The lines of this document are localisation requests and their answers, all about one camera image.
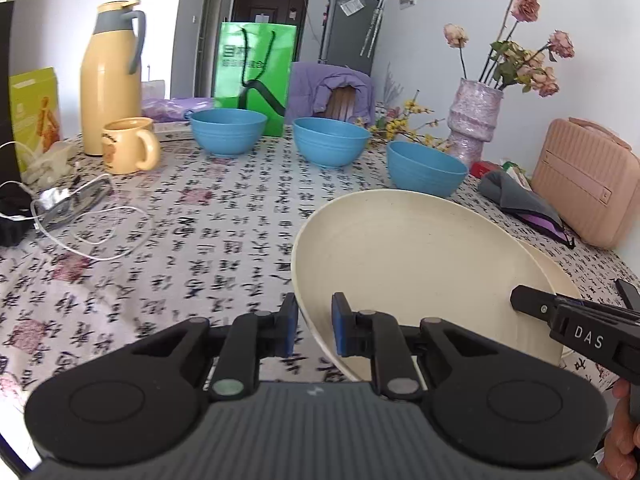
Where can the yellow flower branch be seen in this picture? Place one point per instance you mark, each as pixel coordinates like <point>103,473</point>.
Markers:
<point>405,125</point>

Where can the green red packet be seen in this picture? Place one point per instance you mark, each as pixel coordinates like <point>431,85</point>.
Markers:
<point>500,170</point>

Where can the dried pink roses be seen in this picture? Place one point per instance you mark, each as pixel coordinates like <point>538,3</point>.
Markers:
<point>525,7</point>

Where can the pink speckled vase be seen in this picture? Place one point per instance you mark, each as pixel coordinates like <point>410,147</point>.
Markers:
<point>472,115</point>

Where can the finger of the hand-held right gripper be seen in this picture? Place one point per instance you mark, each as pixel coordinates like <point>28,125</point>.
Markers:
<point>532,302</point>

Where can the paper note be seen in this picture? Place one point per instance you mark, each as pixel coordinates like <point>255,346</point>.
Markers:
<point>351,6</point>

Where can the black phone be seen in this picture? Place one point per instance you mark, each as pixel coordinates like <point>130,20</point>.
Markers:
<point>630,292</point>

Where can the purple package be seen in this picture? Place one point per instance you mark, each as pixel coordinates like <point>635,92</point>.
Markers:
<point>175,109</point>

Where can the purple jacket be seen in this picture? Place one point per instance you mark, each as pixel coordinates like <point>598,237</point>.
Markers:
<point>310,90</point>

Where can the white umbrella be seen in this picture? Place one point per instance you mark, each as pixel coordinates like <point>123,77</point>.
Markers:
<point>372,25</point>

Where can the cream plate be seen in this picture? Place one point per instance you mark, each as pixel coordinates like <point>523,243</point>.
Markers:
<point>415,260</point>
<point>555,280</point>

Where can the green paper bag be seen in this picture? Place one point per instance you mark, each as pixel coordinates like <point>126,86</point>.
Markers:
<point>227,85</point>

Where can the yellow thermos jug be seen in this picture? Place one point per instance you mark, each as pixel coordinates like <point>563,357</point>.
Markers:
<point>110,85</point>

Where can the yellow green box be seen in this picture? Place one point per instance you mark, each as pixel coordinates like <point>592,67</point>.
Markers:
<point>35,110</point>

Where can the pink ribbed case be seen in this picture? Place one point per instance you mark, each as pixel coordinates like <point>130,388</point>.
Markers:
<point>575,185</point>

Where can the purple black pouch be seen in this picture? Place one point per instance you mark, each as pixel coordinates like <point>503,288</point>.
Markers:
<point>550,230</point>

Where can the yellow mug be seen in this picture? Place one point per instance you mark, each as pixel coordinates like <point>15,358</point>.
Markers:
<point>122,149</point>

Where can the wooden chair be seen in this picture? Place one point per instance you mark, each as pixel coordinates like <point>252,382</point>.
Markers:
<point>342,105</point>

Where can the dark brown entrance door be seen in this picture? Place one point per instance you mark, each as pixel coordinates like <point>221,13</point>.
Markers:
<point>260,7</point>

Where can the person's right hand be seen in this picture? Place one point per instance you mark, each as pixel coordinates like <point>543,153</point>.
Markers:
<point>622,440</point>

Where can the grey refrigerator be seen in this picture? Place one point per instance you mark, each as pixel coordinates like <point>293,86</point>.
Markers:
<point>345,40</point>

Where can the brown interior door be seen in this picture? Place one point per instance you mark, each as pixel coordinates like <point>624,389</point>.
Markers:
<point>210,35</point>

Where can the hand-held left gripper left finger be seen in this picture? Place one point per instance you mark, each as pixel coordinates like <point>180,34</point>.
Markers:
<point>291,325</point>

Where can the grey pouch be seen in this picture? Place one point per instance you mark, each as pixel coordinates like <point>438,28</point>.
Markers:
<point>515,195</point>

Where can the blue bowl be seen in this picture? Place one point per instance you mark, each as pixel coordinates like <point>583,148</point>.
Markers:
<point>227,132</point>
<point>425,172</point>
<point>330,145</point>

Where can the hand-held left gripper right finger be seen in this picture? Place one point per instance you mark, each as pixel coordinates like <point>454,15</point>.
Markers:
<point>340,325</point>

